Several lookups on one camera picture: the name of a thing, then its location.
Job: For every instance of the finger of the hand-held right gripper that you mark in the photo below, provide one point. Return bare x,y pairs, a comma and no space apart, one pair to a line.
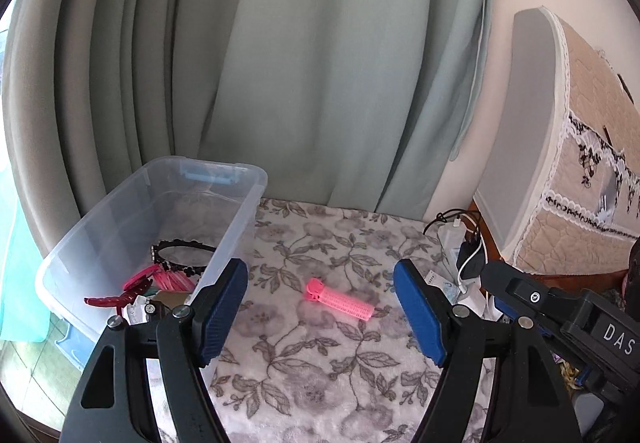
525,293

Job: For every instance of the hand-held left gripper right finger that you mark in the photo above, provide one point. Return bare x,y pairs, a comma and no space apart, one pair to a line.
417,308

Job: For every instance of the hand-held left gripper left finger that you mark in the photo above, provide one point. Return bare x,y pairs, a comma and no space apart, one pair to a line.
222,308

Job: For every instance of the pink hair roller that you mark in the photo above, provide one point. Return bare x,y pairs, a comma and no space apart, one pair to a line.
340,301

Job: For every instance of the clear plastic storage container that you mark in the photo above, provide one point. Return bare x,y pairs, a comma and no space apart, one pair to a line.
100,233

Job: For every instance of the light blue paper packet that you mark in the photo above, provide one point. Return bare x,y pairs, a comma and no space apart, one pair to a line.
445,285

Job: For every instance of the black beaded headband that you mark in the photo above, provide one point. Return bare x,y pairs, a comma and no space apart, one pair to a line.
177,268

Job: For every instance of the pink hair claw clip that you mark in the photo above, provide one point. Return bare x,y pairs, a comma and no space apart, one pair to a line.
167,279

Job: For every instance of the black charger plug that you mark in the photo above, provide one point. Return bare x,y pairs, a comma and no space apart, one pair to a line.
472,255

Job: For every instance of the white charger plug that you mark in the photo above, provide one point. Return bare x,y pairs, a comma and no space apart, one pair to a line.
452,233

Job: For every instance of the floral fleece blanket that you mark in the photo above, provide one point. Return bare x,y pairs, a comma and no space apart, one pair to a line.
320,373

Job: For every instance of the beige quilted lace cover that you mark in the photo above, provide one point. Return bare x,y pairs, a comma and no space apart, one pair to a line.
600,163

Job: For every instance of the blue plastic lid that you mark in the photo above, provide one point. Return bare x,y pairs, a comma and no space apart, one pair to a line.
75,345

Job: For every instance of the grey padded headboard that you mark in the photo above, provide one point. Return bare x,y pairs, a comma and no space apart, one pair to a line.
525,123

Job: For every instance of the teal cloth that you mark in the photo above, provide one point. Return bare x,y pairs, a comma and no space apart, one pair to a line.
20,283

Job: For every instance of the pale green curtain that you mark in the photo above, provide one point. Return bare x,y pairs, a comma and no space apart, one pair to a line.
340,73

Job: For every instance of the grey pleated curtain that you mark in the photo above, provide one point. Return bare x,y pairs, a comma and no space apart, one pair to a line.
110,73

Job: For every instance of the brown wooden bed frame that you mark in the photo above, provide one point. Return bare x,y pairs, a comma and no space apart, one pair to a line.
492,245

